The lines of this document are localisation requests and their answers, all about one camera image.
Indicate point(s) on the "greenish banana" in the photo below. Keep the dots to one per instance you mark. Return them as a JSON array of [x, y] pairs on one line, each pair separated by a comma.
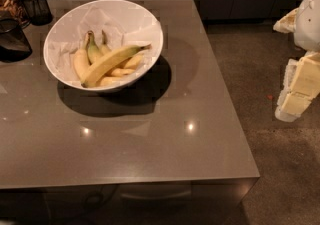
[[93, 50]]

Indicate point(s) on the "left pale yellow banana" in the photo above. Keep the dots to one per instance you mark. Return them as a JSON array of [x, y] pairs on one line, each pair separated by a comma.
[[80, 58]]

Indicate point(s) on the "white bowl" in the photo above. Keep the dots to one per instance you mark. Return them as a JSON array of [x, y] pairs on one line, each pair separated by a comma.
[[124, 22]]

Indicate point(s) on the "right lower yellow banana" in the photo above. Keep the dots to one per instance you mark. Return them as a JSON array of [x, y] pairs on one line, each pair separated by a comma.
[[126, 67]]

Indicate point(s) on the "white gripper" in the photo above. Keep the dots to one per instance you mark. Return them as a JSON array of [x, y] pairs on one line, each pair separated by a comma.
[[308, 24]]

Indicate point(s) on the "dark glass container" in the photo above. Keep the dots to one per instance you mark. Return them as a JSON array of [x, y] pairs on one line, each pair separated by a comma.
[[14, 45]]

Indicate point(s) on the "white paper liner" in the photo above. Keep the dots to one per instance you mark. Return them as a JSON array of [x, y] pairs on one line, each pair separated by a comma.
[[103, 46]]

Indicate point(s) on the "large front yellow banana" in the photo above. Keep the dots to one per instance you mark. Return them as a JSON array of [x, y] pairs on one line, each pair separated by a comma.
[[104, 64]]

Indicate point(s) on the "bottom yellow banana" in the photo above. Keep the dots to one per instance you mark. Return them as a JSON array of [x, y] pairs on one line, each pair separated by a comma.
[[107, 81]]

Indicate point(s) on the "brown patterned jar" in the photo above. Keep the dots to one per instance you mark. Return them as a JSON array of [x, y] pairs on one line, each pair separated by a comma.
[[14, 9]]

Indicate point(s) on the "back small banana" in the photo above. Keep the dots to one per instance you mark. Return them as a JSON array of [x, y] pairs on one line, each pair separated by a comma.
[[104, 46]]

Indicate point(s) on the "black mesh pen cup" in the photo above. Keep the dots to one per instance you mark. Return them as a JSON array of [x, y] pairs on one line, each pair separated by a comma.
[[38, 12]]

